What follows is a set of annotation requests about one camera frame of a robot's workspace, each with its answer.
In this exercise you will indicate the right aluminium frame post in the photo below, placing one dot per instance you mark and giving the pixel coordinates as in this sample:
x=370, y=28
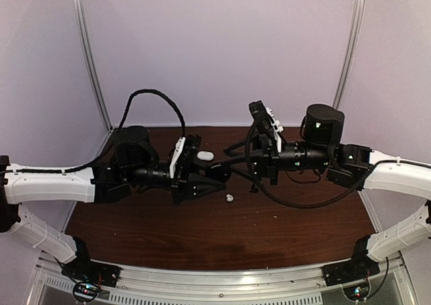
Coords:
x=352, y=42

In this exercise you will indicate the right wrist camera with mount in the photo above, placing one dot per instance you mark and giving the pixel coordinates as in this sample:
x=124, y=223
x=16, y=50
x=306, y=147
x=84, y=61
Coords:
x=267, y=123

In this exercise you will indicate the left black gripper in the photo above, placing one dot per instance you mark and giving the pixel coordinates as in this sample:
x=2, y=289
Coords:
x=190, y=189

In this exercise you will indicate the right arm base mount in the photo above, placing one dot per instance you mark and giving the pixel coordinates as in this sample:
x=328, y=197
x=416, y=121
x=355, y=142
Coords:
x=353, y=277

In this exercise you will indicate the front aluminium rail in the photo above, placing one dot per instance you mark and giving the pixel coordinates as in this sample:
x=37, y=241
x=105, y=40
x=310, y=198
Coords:
x=295, y=285

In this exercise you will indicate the white earbud charging case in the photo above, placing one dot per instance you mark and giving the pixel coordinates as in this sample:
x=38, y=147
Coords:
x=205, y=156

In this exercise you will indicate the black earbud charging case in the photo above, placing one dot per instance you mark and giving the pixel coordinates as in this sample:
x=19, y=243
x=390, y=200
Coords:
x=219, y=172

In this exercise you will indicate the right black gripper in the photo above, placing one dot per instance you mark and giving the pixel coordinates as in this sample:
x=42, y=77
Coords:
x=266, y=161

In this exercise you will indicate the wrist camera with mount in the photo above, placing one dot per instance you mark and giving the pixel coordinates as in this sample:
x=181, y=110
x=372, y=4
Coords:
x=185, y=151
x=267, y=123

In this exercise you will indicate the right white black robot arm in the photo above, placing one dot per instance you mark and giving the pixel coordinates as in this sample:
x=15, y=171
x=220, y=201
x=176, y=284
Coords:
x=355, y=167

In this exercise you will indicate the black earbud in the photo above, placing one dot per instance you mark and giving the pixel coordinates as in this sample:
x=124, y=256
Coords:
x=254, y=188

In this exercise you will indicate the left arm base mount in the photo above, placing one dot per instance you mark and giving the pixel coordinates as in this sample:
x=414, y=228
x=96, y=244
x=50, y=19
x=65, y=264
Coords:
x=89, y=278

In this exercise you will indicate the left aluminium frame post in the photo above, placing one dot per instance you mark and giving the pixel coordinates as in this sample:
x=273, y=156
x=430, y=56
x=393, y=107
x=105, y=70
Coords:
x=90, y=63

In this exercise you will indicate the aluminium frame post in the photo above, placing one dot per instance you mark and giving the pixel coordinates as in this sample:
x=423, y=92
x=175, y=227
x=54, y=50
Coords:
x=352, y=42
x=90, y=63

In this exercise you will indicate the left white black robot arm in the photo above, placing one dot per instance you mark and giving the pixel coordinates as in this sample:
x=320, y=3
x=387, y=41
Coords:
x=134, y=163

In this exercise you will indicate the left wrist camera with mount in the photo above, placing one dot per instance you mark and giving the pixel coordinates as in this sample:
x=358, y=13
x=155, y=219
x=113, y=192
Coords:
x=185, y=151

